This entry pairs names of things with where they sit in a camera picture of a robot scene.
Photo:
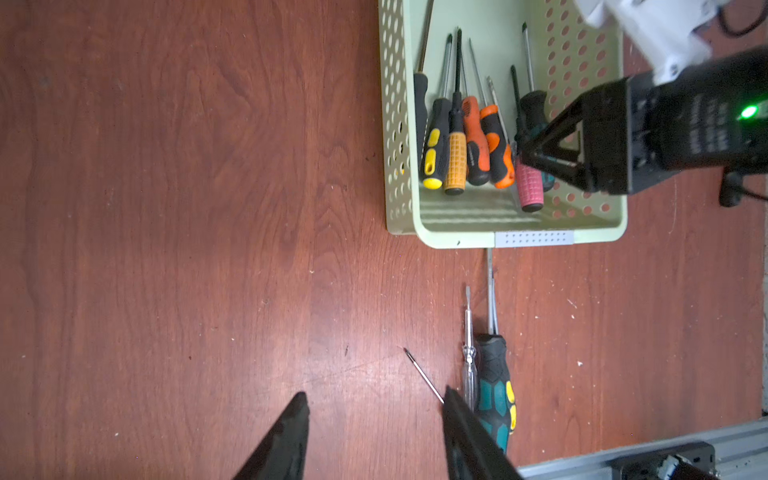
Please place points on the black yellow striped screwdriver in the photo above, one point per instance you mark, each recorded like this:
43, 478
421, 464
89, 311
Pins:
421, 82

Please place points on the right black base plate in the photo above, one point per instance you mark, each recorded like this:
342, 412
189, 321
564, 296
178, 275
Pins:
691, 461

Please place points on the orange slim screwdriver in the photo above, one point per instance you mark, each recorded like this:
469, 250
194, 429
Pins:
423, 375

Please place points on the black yellow dotted screwdriver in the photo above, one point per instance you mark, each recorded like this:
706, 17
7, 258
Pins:
493, 329

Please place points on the aluminium rail frame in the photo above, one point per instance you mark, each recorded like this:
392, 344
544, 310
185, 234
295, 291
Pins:
736, 452

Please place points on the green black large screwdriver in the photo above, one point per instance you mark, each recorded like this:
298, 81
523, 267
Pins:
492, 407

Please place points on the yellow handled screwdriver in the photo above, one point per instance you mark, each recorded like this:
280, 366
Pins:
455, 182

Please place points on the clear small screwdriver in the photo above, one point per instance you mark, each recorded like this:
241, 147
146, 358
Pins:
469, 369

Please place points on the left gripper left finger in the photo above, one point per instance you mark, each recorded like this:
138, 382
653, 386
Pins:
281, 454

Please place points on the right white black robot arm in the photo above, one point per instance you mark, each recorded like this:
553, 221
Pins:
713, 115

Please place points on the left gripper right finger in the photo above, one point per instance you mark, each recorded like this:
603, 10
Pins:
470, 451

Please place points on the black yellow small screwdriver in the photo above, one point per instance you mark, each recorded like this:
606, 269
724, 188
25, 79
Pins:
435, 163

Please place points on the pink handled screwdriver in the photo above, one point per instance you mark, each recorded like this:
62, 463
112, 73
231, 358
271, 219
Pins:
529, 180

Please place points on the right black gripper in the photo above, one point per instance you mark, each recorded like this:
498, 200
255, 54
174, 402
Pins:
599, 143

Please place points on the orange black curved screwdriver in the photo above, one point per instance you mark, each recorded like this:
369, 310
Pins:
501, 165

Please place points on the light green plastic bin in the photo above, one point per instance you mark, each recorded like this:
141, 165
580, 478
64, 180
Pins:
509, 48

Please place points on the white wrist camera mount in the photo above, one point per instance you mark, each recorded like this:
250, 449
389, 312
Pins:
663, 30

